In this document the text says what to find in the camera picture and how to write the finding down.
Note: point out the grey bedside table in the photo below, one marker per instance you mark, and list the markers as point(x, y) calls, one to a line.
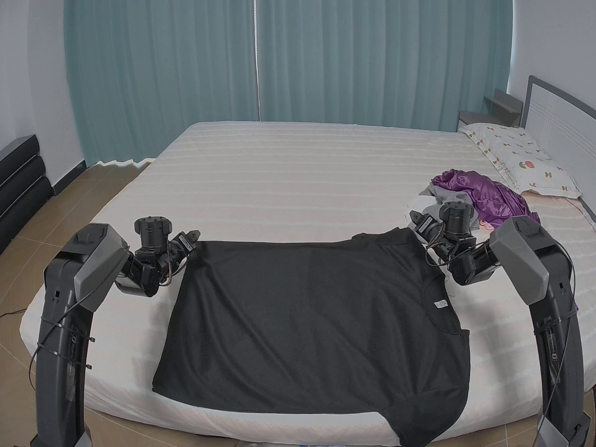
point(503, 105)

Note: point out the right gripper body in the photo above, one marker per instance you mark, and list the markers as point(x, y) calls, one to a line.
point(433, 240)

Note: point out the pink garment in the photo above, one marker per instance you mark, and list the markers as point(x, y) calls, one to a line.
point(488, 224)

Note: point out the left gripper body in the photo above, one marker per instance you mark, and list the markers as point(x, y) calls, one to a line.
point(177, 252)

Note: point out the black chest of drawers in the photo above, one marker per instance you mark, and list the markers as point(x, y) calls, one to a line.
point(18, 179)

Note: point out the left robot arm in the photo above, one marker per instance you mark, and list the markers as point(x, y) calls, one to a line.
point(93, 263)

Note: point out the black T-shirt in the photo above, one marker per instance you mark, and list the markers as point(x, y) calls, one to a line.
point(302, 324)

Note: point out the bed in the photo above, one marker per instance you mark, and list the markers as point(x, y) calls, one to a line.
point(288, 179)

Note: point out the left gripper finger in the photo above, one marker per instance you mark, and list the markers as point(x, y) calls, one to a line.
point(193, 235)

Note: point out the white printed pillow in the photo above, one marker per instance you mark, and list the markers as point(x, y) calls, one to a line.
point(526, 156)

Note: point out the purple satin garment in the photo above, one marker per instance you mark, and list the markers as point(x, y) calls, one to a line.
point(489, 196)

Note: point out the white garment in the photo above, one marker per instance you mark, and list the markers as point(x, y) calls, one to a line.
point(428, 191)

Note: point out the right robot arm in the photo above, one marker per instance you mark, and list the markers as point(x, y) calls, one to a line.
point(521, 254)

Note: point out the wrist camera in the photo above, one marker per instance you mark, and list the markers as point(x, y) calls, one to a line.
point(424, 222)
point(186, 245)

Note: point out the grey garment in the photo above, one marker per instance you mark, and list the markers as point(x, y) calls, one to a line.
point(454, 196)

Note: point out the blue-green curtain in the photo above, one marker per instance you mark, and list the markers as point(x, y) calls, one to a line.
point(372, 44)
point(163, 54)

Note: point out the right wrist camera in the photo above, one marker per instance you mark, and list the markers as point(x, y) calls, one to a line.
point(424, 222)

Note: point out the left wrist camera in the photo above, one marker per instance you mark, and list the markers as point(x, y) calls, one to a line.
point(186, 245)

